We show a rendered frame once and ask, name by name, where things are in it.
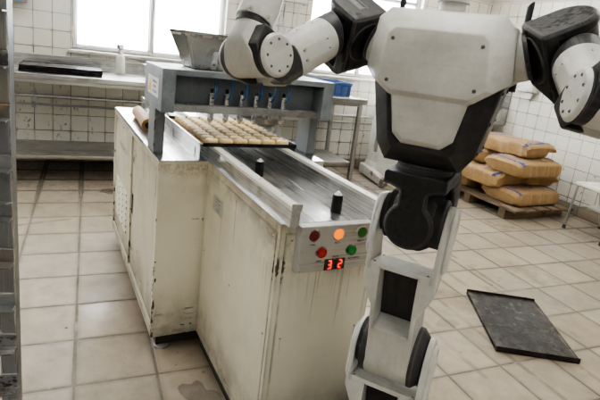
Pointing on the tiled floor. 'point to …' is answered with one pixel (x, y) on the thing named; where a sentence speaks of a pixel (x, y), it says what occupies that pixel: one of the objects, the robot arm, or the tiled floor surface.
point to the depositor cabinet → (162, 224)
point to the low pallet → (512, 205)
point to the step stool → (587, 205)
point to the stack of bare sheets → (520, 327)
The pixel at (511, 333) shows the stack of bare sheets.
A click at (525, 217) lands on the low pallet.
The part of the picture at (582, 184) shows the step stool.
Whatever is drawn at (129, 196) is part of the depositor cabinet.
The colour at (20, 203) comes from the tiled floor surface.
